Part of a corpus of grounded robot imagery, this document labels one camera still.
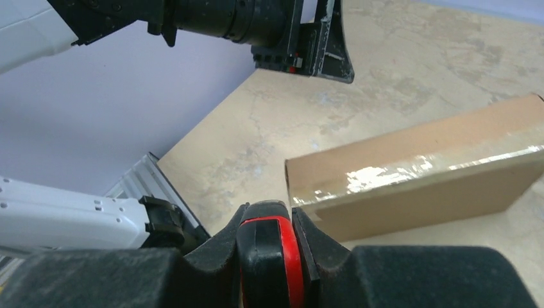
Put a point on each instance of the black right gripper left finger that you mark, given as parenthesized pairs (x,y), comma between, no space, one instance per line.
(149,277)

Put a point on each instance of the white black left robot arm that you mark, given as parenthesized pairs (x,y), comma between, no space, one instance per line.
(85,86)

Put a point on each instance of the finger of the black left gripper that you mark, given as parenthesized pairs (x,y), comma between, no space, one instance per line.
(321,47)

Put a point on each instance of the brown cardboard express box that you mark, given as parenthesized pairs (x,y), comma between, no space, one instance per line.
(472,164)

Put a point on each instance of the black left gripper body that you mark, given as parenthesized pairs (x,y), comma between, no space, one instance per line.
(270,27)

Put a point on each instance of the red black utility knife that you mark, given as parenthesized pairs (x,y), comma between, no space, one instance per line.
(269,257)

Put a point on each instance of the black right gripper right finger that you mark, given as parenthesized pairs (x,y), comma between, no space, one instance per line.
(404,276)

